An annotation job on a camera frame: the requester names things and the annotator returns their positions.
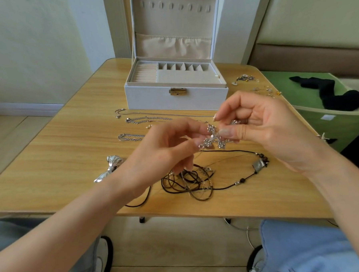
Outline person's right hand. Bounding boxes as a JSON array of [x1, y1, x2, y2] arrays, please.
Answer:
[[212, 86, 332, 178]]

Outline person's left hand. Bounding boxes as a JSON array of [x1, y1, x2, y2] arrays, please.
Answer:
[[113, 116, 213, 198]]

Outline silver link chain necklace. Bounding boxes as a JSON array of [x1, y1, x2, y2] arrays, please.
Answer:
[[117, 132, 147, 143]]

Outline square pendant cord necklace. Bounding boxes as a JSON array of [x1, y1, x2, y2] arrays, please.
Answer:
[[168, 147, 271, 194]]

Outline thin silver chain necklace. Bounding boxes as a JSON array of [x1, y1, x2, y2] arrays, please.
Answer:
[[114, 105, 174, 127]]

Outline bow pendant cord necklace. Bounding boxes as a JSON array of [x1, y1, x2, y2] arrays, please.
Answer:
[[92, 152, 154, 210]]

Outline tangle of necklaces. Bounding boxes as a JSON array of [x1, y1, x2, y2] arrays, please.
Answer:
[[158, 121, 234, 204]]

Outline small earrings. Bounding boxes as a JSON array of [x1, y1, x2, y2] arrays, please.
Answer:
[[230, 72, 283, 100]]

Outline white jewelry box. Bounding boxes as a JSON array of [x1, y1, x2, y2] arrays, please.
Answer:
[[120, 0, 231, 116]]

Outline person's left forearm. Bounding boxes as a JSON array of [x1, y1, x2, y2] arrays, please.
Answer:
[[0, 175, 142, 272]]

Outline black cloth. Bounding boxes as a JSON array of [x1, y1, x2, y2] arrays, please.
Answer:
[[288, 72, 359, 115]]

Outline white cable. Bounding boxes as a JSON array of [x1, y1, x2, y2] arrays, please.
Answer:
[[223, 216, 261, 250]]

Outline black strap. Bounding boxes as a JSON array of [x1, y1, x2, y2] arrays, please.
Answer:
[[99, 234, 115, 272]]

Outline beige padded wall panel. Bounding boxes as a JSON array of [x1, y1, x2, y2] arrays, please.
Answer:
[[244, 0, 359, 74]]

